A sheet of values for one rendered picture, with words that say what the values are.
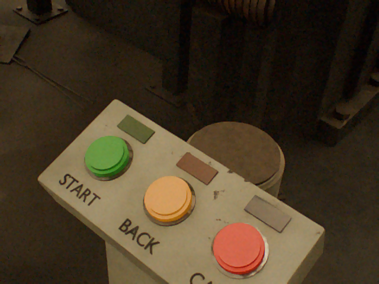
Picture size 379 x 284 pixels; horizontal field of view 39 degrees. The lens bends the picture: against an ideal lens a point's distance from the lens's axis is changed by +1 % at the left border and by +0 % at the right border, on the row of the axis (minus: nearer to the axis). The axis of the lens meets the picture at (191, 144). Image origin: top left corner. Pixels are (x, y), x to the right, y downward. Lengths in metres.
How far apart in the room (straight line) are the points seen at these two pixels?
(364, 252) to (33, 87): 0.99
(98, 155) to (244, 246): 0.16
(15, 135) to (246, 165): 0.93
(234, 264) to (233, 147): 0.24
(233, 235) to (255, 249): 0.02
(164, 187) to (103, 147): 0.07
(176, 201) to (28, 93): 1.17
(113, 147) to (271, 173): 0.20
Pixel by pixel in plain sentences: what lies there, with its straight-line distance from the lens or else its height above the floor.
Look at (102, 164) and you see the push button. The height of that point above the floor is 0.61.
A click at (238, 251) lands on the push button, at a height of 0.61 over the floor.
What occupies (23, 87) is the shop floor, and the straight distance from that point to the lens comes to 1.60.
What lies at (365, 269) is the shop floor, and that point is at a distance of 1.22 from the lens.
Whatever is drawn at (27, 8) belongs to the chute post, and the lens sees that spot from 1.96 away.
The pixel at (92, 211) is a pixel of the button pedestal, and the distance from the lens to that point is 0.48.
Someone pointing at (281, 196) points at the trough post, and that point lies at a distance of 1.28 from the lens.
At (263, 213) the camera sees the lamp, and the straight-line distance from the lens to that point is 0.44.
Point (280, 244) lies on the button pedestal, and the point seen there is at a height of 0.61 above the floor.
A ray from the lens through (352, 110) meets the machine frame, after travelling 1.48.
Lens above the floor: 0.95
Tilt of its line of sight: 43 degrees down
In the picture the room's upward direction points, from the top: 4 degrees clockwise
